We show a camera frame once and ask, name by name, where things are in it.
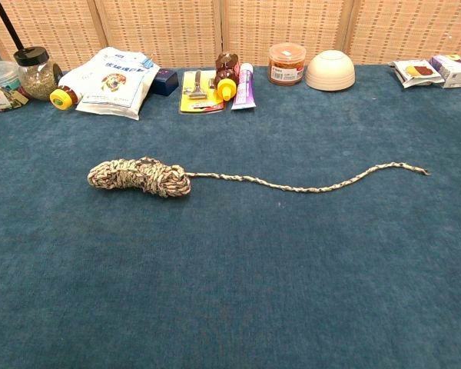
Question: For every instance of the blue carpet table cloth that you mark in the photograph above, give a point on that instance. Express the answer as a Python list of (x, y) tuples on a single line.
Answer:
[(230, 269)]

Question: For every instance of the cream upturned bowl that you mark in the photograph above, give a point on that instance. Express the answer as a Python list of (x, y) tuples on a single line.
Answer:
[(330, 73)]

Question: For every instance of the white purple small carton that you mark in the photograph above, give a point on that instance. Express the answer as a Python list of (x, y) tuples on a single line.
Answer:
[(455, 75)]

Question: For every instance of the clear plastic tub of clips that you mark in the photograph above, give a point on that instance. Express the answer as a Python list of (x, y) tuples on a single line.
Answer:
[(0, 82)]

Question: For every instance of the white sugar bag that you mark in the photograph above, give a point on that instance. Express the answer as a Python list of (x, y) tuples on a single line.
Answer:
[(111, 86)]

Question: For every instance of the bamboo folding screen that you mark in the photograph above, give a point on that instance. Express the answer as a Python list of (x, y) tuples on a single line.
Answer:
[(169, 30)]

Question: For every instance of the dark blue small box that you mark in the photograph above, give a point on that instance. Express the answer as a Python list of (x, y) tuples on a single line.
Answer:
[(165, 82)]

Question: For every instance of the razor in yellow blister pack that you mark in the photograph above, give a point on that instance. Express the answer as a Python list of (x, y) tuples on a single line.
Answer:
[(194, 98)]

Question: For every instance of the white-label bottle with yellow cap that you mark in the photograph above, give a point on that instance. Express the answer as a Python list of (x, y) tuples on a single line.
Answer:
[(63, 98)]

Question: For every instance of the black tripod stand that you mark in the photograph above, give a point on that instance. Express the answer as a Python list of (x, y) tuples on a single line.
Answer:
[(5, 24)]

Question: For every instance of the brown honey bottle yellow cap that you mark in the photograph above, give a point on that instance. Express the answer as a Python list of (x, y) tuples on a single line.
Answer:
[(226, 73)]

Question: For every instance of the white snack packet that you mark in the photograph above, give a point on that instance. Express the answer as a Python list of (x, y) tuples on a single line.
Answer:
[(416, 73)]

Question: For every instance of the clear jar with black lid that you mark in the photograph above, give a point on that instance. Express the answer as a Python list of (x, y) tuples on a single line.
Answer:
[(38, 78)]

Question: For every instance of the blue binder clip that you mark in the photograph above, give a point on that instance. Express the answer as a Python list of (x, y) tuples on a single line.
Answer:
[(148, 61)]

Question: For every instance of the purple white toothpaste tube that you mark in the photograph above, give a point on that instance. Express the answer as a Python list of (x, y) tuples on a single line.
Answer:
[(244, 92)]

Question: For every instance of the orange-lid plastic jar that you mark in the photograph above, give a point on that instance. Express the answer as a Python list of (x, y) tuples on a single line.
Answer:
[(286, 65)]

